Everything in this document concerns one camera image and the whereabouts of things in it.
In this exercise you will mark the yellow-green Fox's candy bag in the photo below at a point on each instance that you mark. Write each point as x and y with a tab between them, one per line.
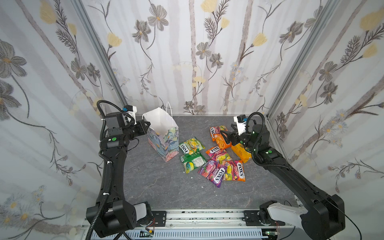
191	146

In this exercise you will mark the purple Fox's candy bag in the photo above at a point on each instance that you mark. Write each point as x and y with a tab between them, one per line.
214	172

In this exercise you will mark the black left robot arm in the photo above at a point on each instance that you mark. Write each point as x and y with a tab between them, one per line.
112	214

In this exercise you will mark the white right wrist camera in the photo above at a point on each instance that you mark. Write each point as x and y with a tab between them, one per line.
240	122

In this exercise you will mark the red Fox's candy bag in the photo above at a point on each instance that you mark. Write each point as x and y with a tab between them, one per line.
216	131

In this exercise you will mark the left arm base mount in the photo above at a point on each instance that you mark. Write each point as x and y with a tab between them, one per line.
146	217

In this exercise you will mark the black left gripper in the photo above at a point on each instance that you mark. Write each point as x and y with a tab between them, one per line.
142	129

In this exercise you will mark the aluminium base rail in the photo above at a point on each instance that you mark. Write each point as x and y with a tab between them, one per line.
211	224

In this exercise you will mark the green Fox's candy bag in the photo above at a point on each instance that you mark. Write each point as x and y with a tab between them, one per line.
192	162

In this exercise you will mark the orange corn chips bag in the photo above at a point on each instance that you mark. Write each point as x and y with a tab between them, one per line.
221	142

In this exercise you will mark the orange Fox's candy bag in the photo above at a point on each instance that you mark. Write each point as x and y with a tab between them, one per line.
235	171

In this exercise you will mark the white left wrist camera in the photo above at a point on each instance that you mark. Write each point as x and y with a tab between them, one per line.
130	116

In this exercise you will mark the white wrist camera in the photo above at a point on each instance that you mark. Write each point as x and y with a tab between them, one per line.
240	122
130	116

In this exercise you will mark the floral white paper bag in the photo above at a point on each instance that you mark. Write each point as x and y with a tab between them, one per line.
163	133

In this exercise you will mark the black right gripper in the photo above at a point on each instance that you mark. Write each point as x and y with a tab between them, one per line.
233	139

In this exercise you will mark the yellow mango gummy bag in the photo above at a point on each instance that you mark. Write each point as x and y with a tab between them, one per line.
241	153

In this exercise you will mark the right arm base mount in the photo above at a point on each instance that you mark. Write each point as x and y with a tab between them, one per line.
273	214

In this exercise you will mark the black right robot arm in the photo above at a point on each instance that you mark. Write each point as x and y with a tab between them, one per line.
321	216

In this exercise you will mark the pink-yellow Fox's candy bag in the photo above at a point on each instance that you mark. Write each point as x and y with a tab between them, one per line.
218	155

